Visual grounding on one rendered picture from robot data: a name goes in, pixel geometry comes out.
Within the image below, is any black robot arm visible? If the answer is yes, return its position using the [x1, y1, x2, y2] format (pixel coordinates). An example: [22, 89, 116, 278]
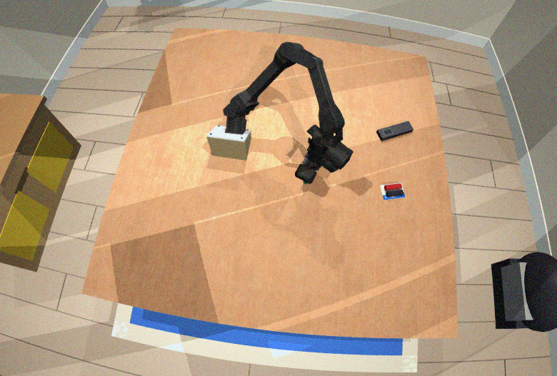
[223, 41, 353, 173]

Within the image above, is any black rectangular bar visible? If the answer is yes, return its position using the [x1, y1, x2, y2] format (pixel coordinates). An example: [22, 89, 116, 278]
[376, 121, 413, 141]

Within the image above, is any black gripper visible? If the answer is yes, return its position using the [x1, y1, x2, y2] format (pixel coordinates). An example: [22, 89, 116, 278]
[295, 145, 325, 184]

